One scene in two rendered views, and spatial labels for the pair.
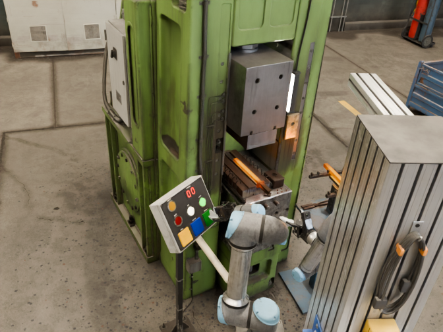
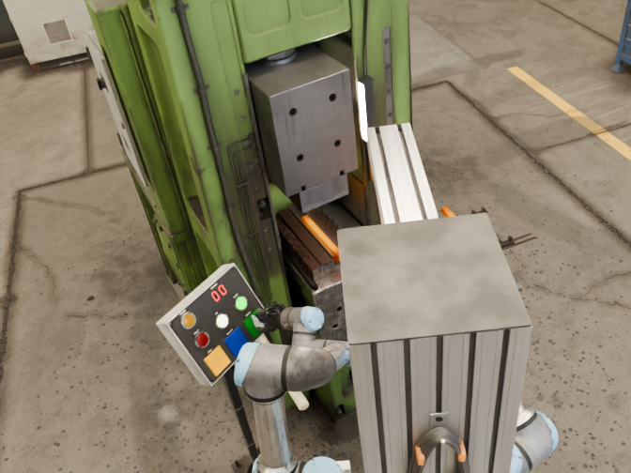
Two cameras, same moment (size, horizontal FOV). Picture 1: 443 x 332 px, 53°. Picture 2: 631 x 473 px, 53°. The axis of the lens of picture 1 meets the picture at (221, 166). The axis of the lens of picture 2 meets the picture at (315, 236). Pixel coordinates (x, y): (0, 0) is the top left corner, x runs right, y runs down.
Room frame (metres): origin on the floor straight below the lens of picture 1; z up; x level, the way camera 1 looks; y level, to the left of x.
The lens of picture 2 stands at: (0.31, -0.45, 2.69)
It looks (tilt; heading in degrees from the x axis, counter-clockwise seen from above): 40 degrees down; 9
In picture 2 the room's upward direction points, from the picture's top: 9 degrees counter-clockwise
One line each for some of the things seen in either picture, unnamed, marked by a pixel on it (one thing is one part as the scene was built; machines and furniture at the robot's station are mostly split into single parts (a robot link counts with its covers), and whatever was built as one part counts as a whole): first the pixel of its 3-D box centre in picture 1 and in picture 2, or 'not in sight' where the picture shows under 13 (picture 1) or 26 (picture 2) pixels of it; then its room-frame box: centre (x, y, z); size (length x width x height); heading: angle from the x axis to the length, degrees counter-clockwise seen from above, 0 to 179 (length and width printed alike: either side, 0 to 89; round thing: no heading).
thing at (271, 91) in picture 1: (252, 83); (300, 108); (2.40, -0.15, 1.56); 0.42 x 0.39 x 0.40; 31
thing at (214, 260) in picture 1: (211, 256); (280, 369); (1.94, 0.03, 0.62); 0.44 x 0.05 x 0.05; 31
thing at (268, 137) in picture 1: (242, 123); (299, 168); (2.38, -0.11, 1.32); 0.42 x 0.20 x 0.10; 31
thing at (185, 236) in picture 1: (184, 236); (217, 360); (1.68, 0.16, 1.01); 0.07 x 0.05 x 0.07; 146
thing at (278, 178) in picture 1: (273, 178); not in sight; (2.34, -0.34, 0.95); 0.12 x 0.08 x 0.06; 31
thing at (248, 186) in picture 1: (238, 172); (310, 237); (2.38, -0.11, 0.96); 0.42 x 0.20 x 0.09; 31
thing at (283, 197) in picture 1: (241, 201); (327, 275); (2.41, -0.15, 0.69); 0.56 x 0.38 x 0.45; 31
